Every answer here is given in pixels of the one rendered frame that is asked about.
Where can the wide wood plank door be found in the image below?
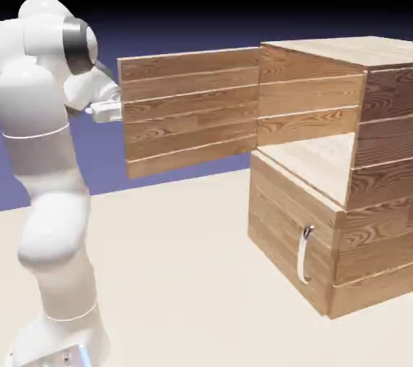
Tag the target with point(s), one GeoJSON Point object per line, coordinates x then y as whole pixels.
{"type": "Point", "coordinates": [190, 109]}

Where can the light wood cabinet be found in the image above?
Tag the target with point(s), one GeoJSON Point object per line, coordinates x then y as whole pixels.
{"type": "Point", "coordinates": [380, 238]}

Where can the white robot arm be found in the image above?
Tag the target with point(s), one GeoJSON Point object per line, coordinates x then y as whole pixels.
{"type": "Point", "coordinates": [48, 180]}

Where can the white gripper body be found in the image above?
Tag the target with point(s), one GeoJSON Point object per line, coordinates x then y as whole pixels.
{"type": "Point", "coordinates": [106, 112]}

